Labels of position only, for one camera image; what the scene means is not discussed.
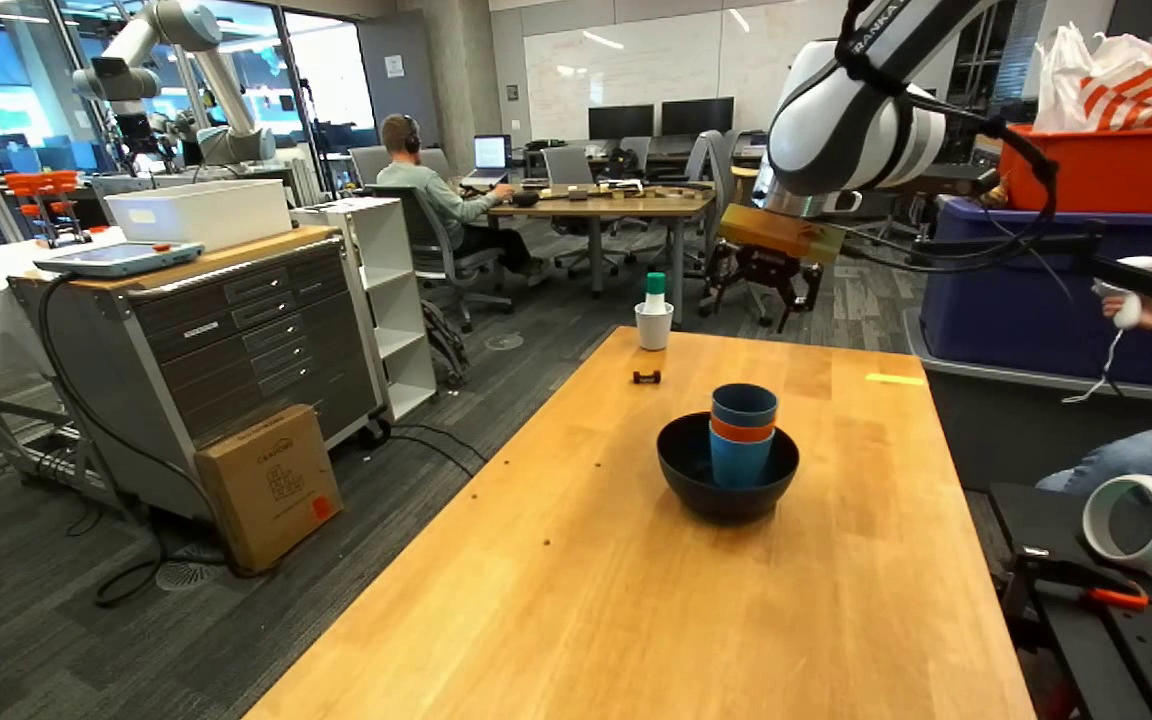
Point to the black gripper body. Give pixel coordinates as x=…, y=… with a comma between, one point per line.
x=790, y=278

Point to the dark blue cup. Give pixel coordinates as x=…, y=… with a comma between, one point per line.
x=747, y=405

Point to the orange cup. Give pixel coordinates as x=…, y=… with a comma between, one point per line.
x=743, y=433

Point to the light blue cup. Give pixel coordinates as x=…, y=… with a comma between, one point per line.
x=736, y=461

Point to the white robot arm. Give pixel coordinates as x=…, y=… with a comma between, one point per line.
x=851, y=119

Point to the black bowl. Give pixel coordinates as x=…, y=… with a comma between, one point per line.
x=681, y=449

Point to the white bottle green cap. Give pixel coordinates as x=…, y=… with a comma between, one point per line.
x=653, y=313

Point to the small black object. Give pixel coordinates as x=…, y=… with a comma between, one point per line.
x=646, y=376

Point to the wooden office desk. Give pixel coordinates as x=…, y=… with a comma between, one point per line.
x=597, y=211

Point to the yellow tape strip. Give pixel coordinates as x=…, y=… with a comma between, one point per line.
x=893, y=382

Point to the seated person grey shirt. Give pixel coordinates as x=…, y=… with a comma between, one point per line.
x=461, y=216

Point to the blue storage bin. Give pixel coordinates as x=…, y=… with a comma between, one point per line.
x=1033, y=308

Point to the white shelf unit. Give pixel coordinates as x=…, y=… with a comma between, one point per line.
x=377, y=247

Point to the orange bin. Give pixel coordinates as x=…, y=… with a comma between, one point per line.
x=1096, y=168

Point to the white tape roll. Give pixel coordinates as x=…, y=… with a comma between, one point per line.
x=1119, y=521

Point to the cardboard box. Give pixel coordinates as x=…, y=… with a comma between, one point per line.
x=268, y=486

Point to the grey tool cabinet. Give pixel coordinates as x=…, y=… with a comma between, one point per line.
x=170, y=363

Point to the grey laptop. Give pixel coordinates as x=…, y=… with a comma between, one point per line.
x=110, y=263

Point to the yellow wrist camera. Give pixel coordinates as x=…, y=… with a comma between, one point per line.
x=778, y=234

